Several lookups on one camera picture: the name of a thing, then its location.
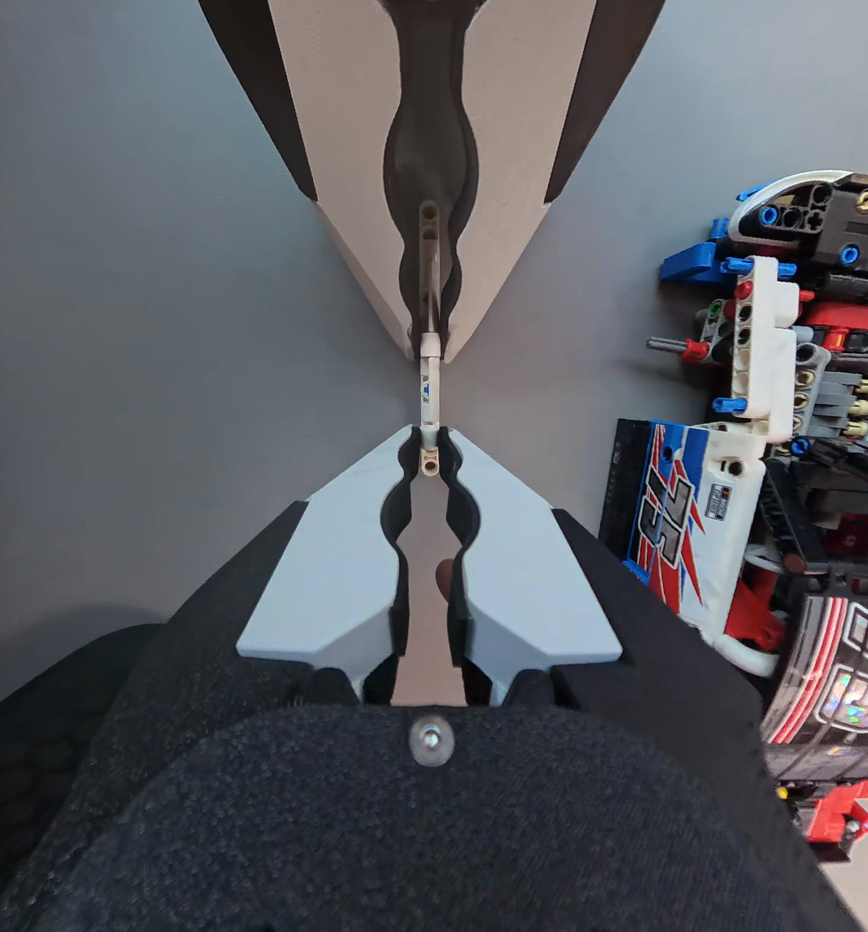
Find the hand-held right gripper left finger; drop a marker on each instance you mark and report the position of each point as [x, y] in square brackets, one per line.
[317, 582]

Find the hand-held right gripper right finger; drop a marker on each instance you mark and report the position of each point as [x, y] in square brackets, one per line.
[536, 582]

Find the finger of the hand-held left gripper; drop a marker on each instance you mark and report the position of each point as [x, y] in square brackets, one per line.
[332, 87]
[529, 87]

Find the white toy brick beam assembly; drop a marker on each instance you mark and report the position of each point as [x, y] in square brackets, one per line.
[429, 378]

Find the toy brick race car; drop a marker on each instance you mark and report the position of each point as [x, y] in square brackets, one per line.
[696, 510]

